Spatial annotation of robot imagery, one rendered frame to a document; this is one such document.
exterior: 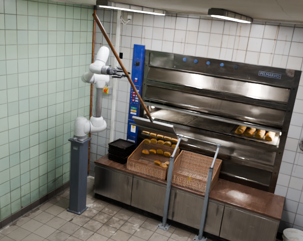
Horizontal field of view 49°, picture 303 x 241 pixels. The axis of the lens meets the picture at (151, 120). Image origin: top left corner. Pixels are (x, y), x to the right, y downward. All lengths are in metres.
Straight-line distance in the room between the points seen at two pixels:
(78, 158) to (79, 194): 0.50
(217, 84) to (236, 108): 0.37
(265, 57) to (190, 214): 2.06
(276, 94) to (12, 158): 3.12
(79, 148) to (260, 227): 2.27
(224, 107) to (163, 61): 0.99
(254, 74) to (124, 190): 2.20
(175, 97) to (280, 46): 1.41
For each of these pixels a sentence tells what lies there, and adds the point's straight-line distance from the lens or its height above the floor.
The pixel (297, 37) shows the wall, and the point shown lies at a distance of 4.01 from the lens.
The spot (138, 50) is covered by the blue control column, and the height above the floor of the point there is 2.07.
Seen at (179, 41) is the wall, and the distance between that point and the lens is 4.29.
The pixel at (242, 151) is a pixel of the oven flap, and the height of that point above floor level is 1.02.
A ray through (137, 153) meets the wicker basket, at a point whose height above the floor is 0.71.
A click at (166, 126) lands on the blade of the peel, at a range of 4.00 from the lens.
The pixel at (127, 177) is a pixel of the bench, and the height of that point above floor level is 0.50.
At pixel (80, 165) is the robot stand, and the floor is 0.68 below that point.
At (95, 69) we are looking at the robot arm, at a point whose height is 1.96.
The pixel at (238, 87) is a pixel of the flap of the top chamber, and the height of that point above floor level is 1.81.
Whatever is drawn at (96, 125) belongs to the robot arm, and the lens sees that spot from 4.07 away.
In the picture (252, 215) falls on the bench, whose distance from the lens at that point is 3.98.
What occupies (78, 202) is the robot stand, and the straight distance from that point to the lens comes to 4.45.
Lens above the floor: 2.48
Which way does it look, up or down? 17 degrees down
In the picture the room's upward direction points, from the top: 6 degrees clockwise
